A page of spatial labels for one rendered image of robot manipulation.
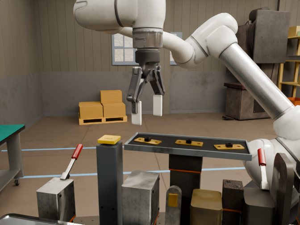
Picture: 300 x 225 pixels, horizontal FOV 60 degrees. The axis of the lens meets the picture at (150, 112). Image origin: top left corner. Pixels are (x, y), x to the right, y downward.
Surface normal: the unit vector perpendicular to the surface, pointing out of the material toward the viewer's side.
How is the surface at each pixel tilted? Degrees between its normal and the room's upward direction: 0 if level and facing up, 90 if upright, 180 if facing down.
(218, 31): 76
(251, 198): 0
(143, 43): 90
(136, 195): 90
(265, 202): 0
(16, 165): 90
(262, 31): 90
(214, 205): 0
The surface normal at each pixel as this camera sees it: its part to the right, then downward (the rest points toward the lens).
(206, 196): 0.00, -0.98
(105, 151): -0.24, 0.20
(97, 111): 0.33, 0.19
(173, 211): -0.23, -0.01
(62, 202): 0.97, 0.05
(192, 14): 0.10, 0.20
